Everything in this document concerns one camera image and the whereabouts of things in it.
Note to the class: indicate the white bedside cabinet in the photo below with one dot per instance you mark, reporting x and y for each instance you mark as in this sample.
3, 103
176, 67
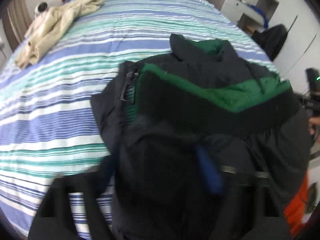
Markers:
248, 15

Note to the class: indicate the operator right hand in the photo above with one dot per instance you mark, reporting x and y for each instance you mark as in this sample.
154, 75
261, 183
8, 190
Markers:
313, 122

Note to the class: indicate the black green-lined down jacket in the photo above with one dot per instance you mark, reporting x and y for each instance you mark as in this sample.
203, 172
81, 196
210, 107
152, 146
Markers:
156, 111

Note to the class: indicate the cream fleece garment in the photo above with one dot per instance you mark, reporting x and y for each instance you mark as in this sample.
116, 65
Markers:
49, 27

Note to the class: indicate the orange sleeve of operator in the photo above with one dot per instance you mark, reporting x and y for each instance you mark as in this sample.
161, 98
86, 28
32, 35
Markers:
295, 210

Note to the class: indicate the beige curtain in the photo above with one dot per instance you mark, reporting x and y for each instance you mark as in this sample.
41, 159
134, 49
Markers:
16, 21

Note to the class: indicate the black bag on floor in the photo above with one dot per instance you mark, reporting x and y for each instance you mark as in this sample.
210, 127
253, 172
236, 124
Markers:
271, 40

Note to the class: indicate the striped blue green bedspread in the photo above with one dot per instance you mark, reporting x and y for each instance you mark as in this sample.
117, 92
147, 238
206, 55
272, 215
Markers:
47, 126

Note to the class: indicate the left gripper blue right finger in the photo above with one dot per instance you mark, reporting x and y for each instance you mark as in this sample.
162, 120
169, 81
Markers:
247, 206

